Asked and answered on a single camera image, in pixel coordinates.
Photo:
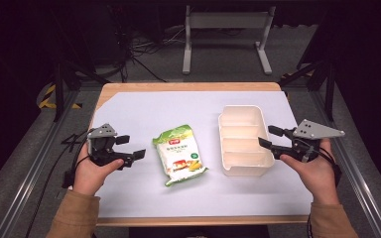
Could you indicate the yellow and black striped tape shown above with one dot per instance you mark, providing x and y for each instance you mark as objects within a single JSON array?
[{"x": 51, "y": 97}]

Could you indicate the person's left hand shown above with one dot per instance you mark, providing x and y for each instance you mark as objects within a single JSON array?
[{"x": 92, "y": 174}]

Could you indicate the green and white snack packet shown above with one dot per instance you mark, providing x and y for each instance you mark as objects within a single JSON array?
[{"x": 179, "y": 155}]

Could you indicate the aluminium rail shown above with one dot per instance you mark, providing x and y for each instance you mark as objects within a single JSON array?
[
  {"x": 350, "y": 165},
  {"x": 29, "y": 172}
]

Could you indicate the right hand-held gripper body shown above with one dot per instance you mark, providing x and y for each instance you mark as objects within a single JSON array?
[{"x": 306, "y": 140}]

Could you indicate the white metal stand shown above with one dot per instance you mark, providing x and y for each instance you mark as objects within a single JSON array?
[{"x": 228, "y": 36}]

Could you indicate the white paper sheet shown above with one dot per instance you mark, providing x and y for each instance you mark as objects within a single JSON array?
[{"x": 191, "y": 152}]

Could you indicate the white divided plastic box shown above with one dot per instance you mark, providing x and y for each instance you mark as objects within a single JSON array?
[{"x": 243, "y": 139}]

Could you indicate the person's right hand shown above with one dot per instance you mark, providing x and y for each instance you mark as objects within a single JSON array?
[{"x": 312, "y": 175}]

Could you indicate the black tripod stand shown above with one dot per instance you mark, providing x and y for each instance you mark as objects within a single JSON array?
[
  {"x": 317, "y": 79},
  {"x": 67, "y": 79}
]

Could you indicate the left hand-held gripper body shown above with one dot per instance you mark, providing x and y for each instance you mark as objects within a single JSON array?
[{"x": 101, "y": 145}]

